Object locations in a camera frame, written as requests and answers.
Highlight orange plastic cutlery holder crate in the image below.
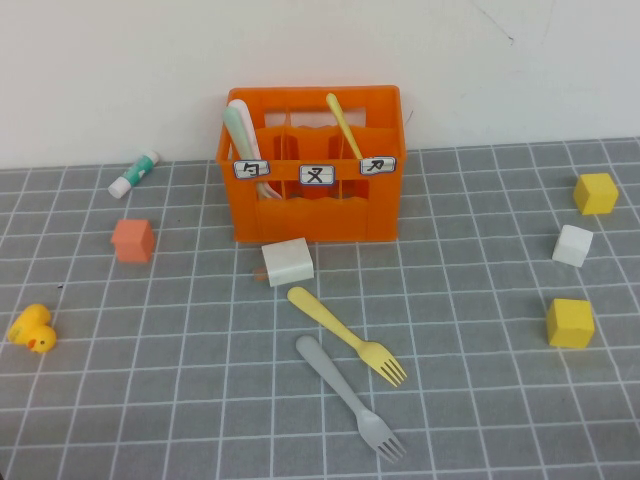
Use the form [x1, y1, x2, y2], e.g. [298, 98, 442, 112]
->
[215, 84, 407, 245]

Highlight white charger plug adapter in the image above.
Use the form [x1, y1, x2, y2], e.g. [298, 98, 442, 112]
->
[252, 237, 315, 289]

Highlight yellow plastic fork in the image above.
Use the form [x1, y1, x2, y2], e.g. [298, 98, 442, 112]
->
[286, 286, 408, 389]

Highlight yellow plastic knife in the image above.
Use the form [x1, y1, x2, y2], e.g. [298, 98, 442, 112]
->
[325, 92, 365, 161]

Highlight grey plastic fork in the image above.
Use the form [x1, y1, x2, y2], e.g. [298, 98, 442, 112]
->
[294, 334, 407, 464]

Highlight salmon foam block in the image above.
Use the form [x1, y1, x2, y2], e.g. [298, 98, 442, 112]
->
[110, 218, 156, 265]

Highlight white green glue stick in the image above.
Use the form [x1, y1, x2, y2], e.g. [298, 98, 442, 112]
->
[107, 150, 160, 200]

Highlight grey white-grid tablecloth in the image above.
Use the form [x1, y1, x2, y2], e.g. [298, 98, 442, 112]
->
[0, 134, 640, 480]

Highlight white foam cube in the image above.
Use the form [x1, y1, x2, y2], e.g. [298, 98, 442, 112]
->
[551, 224, 595, 269]

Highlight yellow foam cube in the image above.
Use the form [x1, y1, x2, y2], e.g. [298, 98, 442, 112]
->
[573, 172, 620, 217]
[545, 298, 596, 350]

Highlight yellow rubber duck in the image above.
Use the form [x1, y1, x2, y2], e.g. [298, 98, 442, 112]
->
[7, 303, 57, 355]

